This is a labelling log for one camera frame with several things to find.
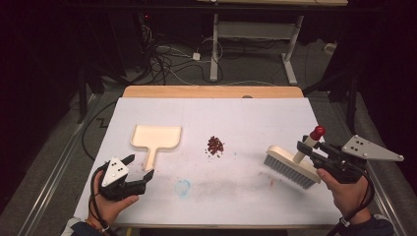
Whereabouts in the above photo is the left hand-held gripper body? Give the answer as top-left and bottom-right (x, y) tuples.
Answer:
(97, 156), (147, 202)

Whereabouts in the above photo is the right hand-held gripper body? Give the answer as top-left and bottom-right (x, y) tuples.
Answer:
(311, 135), (405, 185)

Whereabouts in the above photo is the cream brush with red cap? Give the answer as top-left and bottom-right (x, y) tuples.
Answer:
(263, 125), (327, 191)

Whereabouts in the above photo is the cream plastic dustpan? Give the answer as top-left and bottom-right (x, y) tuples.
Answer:
(130, 124), (183, 172)

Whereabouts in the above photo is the pile of red beans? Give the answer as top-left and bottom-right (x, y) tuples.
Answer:
(205, 135), (225, 159)

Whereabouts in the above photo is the person's left hand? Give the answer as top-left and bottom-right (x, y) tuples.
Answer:
(92, 178), (141, 227)

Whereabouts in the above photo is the person's right hand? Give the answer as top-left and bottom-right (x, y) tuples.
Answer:
(316, 167), (372, 225)

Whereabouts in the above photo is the black stand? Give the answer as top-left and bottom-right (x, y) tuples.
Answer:
(303, 65), (360, 136)

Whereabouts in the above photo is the white mat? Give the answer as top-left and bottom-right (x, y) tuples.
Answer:
(73, 96), (343, 227)

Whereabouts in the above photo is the wooden table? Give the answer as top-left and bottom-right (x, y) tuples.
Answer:
(112, 85), (337, 230)

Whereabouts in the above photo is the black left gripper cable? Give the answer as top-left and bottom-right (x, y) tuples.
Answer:
(89, 161), (116, 236)

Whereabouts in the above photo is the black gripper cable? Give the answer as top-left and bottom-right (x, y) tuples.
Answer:
(89, 161), (116, 236)
(326, 165), (377, 236)

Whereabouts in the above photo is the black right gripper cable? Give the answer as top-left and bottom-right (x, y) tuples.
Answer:
(326, 165), (377, 236)

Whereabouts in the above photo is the beaded bracelet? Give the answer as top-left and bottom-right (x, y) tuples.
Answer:
(86, 218), (107, 233)

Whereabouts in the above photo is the black floor cable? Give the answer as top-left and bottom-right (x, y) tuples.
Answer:
(81, 99), (119, 161)

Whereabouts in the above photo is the metal floor rail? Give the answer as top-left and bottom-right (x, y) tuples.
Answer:
(330, 97), (409, 236)
(16, 92), (102, 236)

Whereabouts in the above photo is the bundle of floor cables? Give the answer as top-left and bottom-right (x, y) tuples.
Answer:
(137, 19), (227, 87)

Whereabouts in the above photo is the desk with white frame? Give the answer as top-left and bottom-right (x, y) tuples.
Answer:
(196, 0), (349, 87)

